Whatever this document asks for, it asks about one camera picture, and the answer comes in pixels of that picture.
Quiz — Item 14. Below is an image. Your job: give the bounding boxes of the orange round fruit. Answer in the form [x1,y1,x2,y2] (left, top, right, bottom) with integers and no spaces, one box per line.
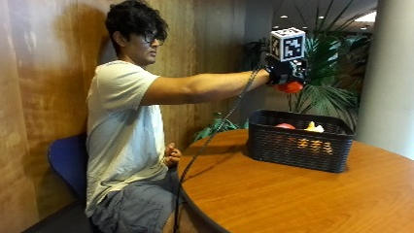
[275,81,304,95]

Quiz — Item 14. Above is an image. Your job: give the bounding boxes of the large green palm plant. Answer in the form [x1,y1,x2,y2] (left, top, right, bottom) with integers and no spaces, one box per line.
[246,0,375,130]

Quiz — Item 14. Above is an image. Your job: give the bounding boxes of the white marker cube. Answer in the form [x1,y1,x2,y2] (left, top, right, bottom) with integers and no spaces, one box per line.
[268,26,307,63]

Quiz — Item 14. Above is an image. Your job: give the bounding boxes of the small green leafy plant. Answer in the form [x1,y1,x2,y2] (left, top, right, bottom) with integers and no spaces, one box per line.
[191,112,250,144]

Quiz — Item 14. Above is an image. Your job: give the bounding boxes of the the person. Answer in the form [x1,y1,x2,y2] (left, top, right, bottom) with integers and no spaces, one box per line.
[83,0,271,233]

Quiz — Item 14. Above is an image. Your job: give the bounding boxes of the red fruit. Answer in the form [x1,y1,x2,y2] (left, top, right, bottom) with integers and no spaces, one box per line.
[274,122,298,131]

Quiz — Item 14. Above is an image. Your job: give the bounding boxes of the yellow toy fruit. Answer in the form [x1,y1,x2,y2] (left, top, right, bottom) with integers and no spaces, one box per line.
[302,120,326,134]

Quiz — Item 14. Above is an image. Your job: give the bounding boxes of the black woven basket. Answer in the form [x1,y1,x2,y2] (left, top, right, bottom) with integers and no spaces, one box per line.
[246,109,355,174]

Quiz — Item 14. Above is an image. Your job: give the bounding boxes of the white round column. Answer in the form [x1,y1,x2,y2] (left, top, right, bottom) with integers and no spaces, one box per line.
[352,0,414,160]

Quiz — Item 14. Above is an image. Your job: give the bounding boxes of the blue chair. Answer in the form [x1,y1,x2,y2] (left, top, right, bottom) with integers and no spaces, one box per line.
[46,133,89,205]

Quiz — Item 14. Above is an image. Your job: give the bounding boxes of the ceiling light panel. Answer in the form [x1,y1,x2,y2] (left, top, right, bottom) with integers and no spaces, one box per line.
[352,11,378,23]

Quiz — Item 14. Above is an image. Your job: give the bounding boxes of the black eyeglasses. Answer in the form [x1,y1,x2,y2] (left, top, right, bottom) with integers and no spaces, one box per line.
[138,30,166,45]

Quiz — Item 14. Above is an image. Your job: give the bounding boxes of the black glove cable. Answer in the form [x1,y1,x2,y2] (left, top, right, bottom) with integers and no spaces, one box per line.
[171,56,268,233]

